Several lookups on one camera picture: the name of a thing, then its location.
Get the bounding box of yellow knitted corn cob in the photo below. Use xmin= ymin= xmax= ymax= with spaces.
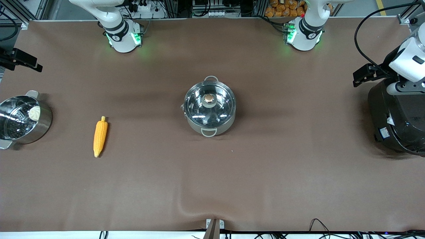
xmin=93 ymin=116 xmax=109 ymax=158

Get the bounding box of glass pot lid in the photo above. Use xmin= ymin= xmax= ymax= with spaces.
xmin=184 ymin=81 xmax=236 ymax=128

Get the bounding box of steel steamer pot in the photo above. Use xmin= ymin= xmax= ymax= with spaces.
xmin=0 ymin=90 xmax=53 ymax=150

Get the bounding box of steel cooking pot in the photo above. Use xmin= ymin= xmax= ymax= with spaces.
xmin=181 ymin=76 xmax=237 ymax=137

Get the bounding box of white steamed bun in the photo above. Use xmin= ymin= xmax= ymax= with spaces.
xmin=28 ymin=105 xmax=41 ymax=121

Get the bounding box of black rice cooker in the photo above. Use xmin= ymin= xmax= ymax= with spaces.
xmin=368 ymin=78 xmax=425 ymax=157

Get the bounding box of orange snack bag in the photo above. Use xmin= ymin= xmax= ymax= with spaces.
xmin=265 ymin=0 xmax=306 ymax=18

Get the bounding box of white power strip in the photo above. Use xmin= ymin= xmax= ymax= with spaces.
xmin=132 ymin=1 xmax=154 ymax=12

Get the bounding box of brown table mat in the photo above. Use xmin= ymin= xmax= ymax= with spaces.
xmin=0 ymin=17 xmax=425 ymax=233

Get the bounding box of aluminium frame profile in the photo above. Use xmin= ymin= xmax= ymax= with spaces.
xmin=398 ymin=0 xmax=425 ymax=26
xmin=0 ymin=0 xmax=50 ymax=28

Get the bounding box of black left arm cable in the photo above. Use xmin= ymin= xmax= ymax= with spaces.
xmin=354 ymin=3 xmax=425 ymax=77

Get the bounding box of black looped cable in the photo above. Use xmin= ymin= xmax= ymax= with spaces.
xmin=309 ymin=218 xmax=333 ymax=233

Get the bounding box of metal table edge bracket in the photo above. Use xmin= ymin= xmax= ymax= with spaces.
xmin=203 ymin=218 xmax=225 ymax=239

